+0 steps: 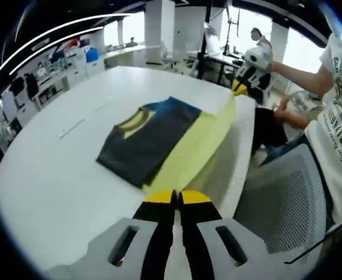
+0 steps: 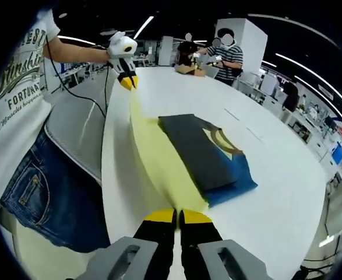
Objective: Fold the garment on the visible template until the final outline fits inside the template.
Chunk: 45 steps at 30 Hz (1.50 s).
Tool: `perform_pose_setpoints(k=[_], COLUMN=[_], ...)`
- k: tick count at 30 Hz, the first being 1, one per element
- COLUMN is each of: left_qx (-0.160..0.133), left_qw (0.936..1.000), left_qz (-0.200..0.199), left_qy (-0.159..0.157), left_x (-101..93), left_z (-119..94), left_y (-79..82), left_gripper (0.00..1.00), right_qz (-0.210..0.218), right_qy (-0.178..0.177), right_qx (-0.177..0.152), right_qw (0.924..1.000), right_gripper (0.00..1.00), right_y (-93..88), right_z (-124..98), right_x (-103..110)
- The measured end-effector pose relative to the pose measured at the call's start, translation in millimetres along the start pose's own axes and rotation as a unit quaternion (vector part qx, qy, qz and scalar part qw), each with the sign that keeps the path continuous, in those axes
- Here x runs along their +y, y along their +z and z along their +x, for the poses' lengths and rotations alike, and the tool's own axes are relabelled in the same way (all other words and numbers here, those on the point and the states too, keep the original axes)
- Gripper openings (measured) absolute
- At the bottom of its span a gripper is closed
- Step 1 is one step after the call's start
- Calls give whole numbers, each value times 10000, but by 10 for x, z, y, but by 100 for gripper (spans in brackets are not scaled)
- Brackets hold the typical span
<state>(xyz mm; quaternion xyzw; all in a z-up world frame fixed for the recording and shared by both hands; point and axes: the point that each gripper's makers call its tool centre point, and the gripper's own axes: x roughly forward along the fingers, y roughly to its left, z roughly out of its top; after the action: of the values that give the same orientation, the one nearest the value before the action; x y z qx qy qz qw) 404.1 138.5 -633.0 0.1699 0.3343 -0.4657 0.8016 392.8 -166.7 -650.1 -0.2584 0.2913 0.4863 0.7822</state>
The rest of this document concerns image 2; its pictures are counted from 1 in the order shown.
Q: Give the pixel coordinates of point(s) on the grey box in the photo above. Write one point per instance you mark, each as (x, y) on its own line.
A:
(210, 71)

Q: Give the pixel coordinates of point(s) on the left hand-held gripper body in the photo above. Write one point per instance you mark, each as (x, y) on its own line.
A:
(121, 45)

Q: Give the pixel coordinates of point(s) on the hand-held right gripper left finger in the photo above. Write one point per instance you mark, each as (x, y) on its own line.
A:
(156, 242)

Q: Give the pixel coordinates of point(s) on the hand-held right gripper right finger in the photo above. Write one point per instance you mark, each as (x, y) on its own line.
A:
(197, 242)

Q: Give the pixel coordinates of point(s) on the yellow blue grey garment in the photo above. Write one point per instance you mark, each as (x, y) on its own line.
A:
(194, 146)

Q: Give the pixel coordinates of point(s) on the white counter with cabinets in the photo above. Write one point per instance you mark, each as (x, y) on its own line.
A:
(304, 131)

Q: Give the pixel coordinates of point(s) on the person's blue denim shorts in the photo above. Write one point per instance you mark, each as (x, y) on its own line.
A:
(60, 198)

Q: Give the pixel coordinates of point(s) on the brown cardboard box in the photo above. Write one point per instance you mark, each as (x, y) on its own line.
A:
(188, 70)

